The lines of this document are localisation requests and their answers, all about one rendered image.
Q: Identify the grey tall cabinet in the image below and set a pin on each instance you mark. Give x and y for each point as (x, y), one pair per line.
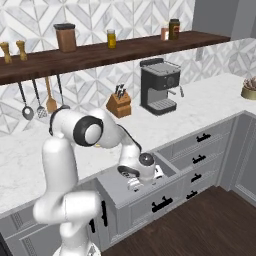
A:
(223, 16)

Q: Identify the grey drawer front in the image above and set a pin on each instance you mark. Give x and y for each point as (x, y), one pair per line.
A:
(216, 154)
(206, 190)
(211, 173)
(216, 135)

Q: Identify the black hanging utensil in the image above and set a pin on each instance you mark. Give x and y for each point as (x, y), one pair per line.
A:
(60, 90)

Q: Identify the yellow glass jar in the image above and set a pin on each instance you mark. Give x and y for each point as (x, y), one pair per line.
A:
(111, 40)

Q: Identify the grey wall outlet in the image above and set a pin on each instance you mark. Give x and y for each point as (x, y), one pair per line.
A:
(199, 54)

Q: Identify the dark wooden wall shelf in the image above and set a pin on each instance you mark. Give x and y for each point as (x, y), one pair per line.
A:
(100, 55)

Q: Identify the black hanging slotted spatula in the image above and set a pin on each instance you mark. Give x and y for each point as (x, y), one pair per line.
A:
(41, 112)

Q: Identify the wooden knife block with knives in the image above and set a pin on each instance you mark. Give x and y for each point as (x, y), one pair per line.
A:
(120, 106)

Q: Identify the black and grey coffee machine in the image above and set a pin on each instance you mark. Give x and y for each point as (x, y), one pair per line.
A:
(156, 86)

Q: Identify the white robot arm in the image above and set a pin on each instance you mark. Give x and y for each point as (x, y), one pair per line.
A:
(60, 173)

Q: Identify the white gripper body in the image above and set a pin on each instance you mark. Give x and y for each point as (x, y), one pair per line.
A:
(134, 183)

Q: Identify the black hanging ladle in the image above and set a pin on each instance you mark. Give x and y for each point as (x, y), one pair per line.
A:
(28, 113)

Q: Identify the small pink jar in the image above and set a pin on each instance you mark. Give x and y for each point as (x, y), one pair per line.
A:
(164, 34)

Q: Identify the open grey drawer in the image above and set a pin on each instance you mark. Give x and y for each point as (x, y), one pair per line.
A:
(140, 213)

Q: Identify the brown canister with black lid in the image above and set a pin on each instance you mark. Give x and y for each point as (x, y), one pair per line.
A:
(66, 40)

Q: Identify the dark jar with label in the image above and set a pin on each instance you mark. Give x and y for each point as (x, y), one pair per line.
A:
(174, 30)

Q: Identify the gold bowl with plant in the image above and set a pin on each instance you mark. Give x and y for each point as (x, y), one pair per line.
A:
(249, 91)

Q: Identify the grey corner cupboard door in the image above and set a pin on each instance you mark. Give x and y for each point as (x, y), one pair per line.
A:
(246, 160)

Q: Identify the wooden hanging spatula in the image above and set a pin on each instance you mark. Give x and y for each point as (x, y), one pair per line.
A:
(51, 105)

